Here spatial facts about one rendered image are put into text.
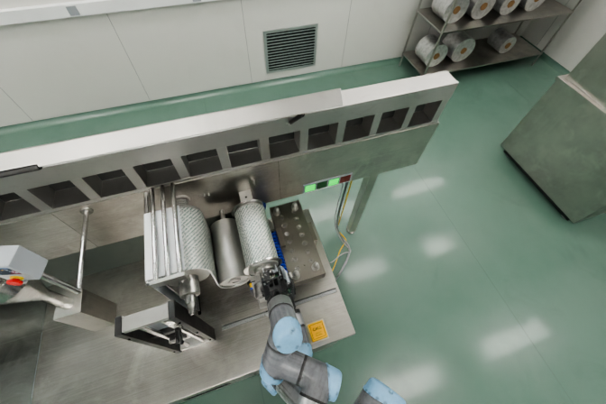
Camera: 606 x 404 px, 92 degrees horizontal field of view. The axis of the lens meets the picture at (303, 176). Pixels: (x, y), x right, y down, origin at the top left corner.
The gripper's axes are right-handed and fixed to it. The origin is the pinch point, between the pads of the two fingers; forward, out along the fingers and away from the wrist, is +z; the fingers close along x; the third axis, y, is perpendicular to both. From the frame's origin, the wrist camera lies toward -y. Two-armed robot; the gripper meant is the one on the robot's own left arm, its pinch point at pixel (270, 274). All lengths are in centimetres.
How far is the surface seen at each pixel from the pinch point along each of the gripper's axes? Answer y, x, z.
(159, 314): 9.1, 33.1, -16.8
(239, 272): 0.9, 11.0, 6.0
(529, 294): -119, -191, 54
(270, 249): 8.1, -2.1, 3.5
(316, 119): 51, -29, 6
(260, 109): 60, -4, -48
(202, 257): 14.6, 20.7, -0.9
